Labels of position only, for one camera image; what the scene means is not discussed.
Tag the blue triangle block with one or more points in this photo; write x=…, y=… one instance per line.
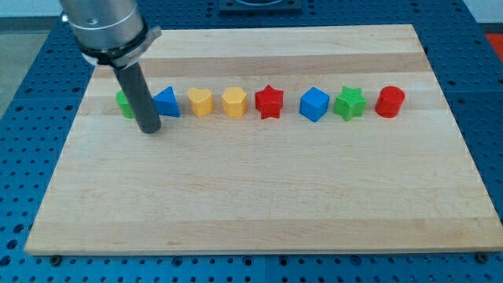
x=166, y=104

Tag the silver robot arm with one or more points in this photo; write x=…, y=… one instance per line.
x=109, y=32

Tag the wooden board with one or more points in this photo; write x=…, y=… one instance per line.
x=220, y=185

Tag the red star block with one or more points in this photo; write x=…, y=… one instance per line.
x=269, y=102

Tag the yellow hexagon block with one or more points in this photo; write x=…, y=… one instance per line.
x=234, y=102

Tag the yellow heart block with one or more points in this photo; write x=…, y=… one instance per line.
x=201, y=101

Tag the blue cube block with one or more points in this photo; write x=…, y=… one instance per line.
x=314, y=104

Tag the green star block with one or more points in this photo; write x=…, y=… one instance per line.
x=349, y=103

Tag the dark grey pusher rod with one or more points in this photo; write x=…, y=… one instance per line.
x=136, y=90

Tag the red cylinder block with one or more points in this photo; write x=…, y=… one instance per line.
x=390, y=101

